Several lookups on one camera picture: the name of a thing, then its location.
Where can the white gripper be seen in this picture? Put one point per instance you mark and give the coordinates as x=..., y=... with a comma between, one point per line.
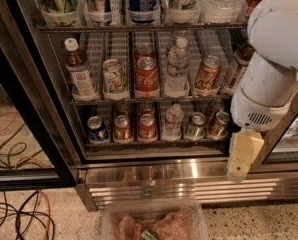
x=252, y=112

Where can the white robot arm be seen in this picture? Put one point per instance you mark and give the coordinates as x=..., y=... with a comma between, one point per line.
x=265, y=92

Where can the orange can bottom shelf front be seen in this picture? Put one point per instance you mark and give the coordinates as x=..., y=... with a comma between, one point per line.
x=219, y=124

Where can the right glass fridge door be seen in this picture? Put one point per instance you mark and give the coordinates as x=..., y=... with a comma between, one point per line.
x=280, y=152

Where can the glass fridge door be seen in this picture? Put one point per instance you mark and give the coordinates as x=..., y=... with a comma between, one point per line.
x=280, y=152
x=27, y=59

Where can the orange can bottom shelf behind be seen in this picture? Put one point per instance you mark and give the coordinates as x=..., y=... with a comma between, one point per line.
x=213, y=107

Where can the green silver can bottom shelf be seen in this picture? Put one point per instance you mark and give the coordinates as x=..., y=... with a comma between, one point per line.
x=196, y=126

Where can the small water bottle bottom shelf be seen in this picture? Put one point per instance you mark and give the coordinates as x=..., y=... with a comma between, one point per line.
x=172, y=123

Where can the orange soda can middle shelf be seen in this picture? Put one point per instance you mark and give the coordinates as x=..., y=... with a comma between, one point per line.
x=208, y=72

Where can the clear water bottle middle shelf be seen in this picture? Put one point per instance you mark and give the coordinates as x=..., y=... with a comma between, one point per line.
x=178, y=60

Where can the red can bottom shelf front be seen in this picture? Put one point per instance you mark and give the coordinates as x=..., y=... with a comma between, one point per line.
x=147, y=126

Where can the red can bottom shelf behind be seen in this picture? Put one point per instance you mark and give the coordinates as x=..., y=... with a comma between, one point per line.
x=146, y=108

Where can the red cola can front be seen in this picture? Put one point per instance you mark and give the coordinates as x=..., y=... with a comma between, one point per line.
x=146, y=74

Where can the gold can bottom shelf front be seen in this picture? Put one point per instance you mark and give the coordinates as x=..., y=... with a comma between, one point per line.
x=122, y=128

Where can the gold can shelf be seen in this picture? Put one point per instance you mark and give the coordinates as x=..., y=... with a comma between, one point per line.
x=123, y=109
x=122, y=128

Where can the gold can bottom shelf behind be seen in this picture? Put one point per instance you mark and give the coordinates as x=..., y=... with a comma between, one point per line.
x=123, y=109

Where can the red cola can behind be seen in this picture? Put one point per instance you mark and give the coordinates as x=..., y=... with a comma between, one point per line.
x=143, y=50

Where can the large water bottle top shelf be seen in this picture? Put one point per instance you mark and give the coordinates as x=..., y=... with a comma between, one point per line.
x=221, y=11

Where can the white green soda can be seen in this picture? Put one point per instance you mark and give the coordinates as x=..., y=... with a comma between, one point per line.
x=114, y=76

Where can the blue can bottom shelf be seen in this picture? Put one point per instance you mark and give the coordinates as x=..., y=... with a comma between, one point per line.
x=96, y=129

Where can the stainless steel fridge base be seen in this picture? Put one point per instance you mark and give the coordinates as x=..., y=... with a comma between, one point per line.
x=202, y=179

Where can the left glass fridge door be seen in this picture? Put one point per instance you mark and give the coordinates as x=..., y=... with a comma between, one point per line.
x=27, y=59

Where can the right brown tea bottle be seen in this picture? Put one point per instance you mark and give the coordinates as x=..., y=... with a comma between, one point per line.
x=237, y=68

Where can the brown tea bottle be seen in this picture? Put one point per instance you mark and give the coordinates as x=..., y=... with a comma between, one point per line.
x=237, y=68
x=80, y=71

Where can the clear plastic food container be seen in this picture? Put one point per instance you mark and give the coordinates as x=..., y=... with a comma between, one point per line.
x=154, y=219

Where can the left brown tea bottle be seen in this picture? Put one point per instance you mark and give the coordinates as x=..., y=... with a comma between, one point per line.
x=80, y=71

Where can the middle wire shelf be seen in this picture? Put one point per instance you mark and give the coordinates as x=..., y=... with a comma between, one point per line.
x=154, y=99

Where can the wire shelf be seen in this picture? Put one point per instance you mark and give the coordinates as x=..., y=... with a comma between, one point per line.
x=154, y=99
x=144, y=28

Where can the top wire shelf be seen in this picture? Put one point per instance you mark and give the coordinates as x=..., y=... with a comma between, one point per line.
x=144, y=28

